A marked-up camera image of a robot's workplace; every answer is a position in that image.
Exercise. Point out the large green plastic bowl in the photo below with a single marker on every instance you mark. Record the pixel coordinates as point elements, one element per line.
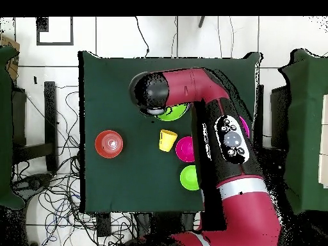
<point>176,114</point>

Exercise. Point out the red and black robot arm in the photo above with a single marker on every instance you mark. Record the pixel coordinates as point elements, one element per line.
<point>200,87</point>

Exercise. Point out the yellow plastic cup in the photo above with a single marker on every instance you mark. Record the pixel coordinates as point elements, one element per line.
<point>166,142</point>

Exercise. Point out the small red plastic bowl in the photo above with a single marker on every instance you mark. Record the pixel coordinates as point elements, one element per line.
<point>184,150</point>

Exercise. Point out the small green plastic bowl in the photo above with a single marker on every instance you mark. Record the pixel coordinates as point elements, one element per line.
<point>189,178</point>

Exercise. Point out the dark green table cloth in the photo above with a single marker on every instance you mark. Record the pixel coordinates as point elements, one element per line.
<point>115,174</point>

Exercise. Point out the orange plastic bowl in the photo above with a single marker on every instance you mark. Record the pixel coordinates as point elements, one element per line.
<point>102,143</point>

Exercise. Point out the large pink plastic bowl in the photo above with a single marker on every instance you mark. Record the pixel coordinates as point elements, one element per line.
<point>245,125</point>

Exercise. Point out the black metal stand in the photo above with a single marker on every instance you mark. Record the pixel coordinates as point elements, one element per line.
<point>50,115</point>
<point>260,102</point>

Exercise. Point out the black box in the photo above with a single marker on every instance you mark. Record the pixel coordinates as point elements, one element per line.
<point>279,115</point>

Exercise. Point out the short black rod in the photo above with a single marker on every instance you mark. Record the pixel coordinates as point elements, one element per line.
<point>201,21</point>

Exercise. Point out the green-clothed side table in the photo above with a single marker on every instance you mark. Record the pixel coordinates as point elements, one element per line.
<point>307,128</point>
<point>5,128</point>

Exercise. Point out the cardboard box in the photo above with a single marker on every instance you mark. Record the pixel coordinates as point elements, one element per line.
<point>14,69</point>

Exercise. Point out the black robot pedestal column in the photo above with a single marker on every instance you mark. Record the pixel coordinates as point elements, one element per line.
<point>166,225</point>

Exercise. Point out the black pedestal leg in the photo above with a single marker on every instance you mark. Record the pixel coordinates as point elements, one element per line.
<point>36,183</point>

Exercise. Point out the black square floor frame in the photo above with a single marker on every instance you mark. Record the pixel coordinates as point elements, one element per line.
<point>55,44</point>

